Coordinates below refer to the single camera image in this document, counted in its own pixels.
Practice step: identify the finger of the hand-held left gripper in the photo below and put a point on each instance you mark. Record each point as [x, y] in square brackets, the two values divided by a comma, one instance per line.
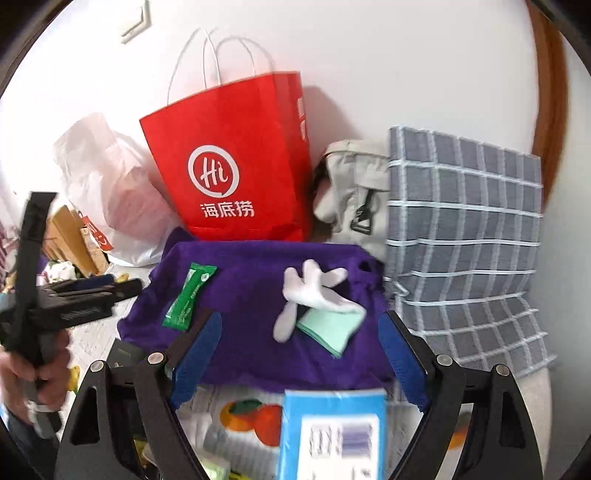
[99, 280]
[127, 290]

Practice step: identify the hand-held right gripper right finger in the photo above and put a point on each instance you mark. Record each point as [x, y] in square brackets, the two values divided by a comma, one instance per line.
[401, 355]

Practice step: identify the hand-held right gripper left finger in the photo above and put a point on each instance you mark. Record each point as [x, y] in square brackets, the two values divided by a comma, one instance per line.
[198, 355]

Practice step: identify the mint green cloth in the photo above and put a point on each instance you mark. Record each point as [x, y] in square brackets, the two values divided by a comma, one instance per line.
[332, 330]

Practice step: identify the purple cloth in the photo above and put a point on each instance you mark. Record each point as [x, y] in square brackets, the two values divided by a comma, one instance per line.
[258, 277]

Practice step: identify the white glove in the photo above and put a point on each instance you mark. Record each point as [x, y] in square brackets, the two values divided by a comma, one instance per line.
[304, 286]

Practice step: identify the blue tissue pack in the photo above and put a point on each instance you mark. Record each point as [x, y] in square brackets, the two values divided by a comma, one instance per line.
[295, 438]

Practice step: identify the person's left forearm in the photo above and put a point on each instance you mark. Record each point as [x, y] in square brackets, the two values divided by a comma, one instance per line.
[18, 443]

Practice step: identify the person's left hand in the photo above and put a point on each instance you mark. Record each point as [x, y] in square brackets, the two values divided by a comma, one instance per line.
[53, 369]

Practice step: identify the black white plush toy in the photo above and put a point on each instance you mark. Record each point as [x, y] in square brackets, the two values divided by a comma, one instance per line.
[62, 270]

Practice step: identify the patterned cardboard box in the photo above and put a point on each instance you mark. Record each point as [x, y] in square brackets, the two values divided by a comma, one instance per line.
[94, 244]

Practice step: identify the wooden nightstand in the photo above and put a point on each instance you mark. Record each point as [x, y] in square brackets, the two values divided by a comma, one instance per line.
[64, 230]

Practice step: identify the green packet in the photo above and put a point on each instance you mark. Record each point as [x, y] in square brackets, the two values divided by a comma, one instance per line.
[189, 295]

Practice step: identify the fruit print bed sheet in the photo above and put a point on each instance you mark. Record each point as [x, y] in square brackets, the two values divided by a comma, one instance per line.
[249, 415]

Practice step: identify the white plastic bag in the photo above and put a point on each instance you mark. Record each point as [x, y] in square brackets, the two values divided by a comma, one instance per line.
[115, 194]

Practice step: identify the grey plaid pillow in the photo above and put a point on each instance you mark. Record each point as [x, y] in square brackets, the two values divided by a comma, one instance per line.
[461, 230]

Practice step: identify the red paper bag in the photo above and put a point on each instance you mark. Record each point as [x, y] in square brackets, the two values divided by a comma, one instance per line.
[240, 138]

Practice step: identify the beige canvas bag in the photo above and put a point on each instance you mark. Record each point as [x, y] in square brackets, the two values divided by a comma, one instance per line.
[355, 170]

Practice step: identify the wooden headboard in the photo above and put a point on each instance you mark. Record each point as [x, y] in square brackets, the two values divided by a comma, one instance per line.
[549, 92]

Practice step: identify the white wall switch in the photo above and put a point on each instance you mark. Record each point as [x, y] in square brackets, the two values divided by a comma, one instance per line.
[136, 27]

